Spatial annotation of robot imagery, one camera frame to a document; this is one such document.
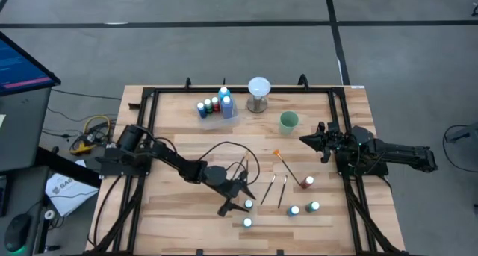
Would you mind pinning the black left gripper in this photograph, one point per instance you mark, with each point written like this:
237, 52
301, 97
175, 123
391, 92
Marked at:
231, 189

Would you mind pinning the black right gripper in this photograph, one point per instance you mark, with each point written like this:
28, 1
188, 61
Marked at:
334, 142

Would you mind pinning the thin round gold-ferrule paintbrush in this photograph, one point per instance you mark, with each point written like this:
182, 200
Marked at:
247, 165

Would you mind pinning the red paint bottle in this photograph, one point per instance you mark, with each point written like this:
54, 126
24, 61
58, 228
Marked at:
216, 107

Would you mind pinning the green paint bottle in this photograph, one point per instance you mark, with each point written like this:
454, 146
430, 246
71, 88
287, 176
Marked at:
208, 108

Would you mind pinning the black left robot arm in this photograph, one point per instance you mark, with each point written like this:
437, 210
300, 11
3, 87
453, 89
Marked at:
175, 159

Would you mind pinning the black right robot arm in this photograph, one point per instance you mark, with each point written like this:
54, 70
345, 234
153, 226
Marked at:
403, 153

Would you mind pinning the teal paint bottle black label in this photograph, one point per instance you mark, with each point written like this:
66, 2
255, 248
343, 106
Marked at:
247, 222

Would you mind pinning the magenta paint bottle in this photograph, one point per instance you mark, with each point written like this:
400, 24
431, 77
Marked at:
307, 182

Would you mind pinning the light blue paint bottle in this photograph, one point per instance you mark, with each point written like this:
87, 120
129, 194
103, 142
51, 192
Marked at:
294, 210

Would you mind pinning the dark teal paint bottle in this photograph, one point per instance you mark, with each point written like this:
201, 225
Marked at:
313, 206

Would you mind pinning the large periwinkle paint bottle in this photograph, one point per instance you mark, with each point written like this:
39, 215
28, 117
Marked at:
227, 108

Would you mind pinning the large teal paint bottle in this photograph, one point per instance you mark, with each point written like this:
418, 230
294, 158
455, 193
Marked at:
223, 89

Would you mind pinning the silver-ferrule black paintbrush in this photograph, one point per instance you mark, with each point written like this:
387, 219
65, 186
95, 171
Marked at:
268, 190
282, 192

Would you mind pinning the pale green plastic cup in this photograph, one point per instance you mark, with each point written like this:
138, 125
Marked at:
287, 129

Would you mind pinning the orange fan paintbrush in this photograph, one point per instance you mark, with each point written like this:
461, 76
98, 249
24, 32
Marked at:
276, 152

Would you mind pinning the clear plastic bin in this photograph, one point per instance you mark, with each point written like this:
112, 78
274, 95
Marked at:
220, 123

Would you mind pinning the white paper sheet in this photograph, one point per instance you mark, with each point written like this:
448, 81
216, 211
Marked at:
71, 192

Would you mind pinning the white tape roll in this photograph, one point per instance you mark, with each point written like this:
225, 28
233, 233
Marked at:
46, 215

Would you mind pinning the black desk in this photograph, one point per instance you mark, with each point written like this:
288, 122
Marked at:
22, 196

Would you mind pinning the black computer mouse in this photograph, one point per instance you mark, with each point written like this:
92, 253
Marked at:
16, 233

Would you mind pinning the grey cabinet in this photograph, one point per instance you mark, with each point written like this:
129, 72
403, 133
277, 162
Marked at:
22, 129

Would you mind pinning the monitor with blue screen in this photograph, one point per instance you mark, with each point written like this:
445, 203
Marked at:
18, 69

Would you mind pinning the black aluminium table frame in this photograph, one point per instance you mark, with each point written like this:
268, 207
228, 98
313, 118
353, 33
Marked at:
179, 89

